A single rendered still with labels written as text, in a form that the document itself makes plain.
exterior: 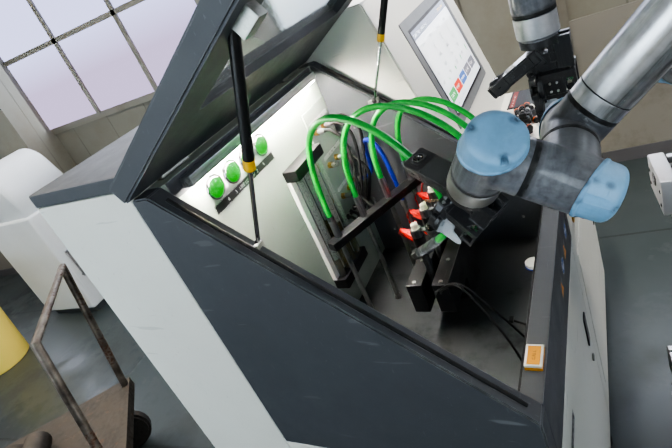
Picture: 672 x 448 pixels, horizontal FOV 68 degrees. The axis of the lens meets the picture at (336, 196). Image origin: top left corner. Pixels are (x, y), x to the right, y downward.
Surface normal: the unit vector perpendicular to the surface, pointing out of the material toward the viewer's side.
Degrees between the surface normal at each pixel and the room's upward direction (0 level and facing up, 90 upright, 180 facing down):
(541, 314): 0
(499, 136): 45
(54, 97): 90
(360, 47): 90
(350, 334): 90
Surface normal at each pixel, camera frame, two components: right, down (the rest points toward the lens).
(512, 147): -0.07, -0.36
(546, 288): -0.36, -0.84
